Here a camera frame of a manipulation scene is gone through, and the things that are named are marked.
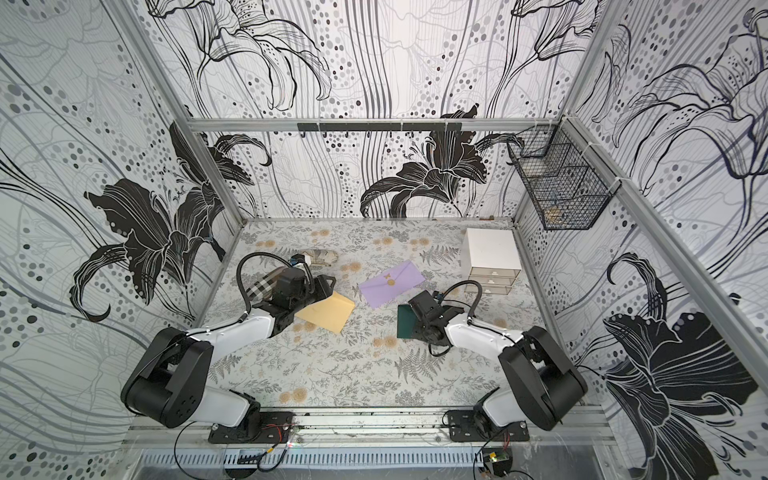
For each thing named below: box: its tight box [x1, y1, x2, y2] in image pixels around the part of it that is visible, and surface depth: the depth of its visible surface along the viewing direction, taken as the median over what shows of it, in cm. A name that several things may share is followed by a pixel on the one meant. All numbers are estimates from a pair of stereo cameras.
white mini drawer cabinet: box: [461, 228, 522, 295], surface depth 94 cm
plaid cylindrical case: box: [245, 266, 288, 302], surface depth 99 cm
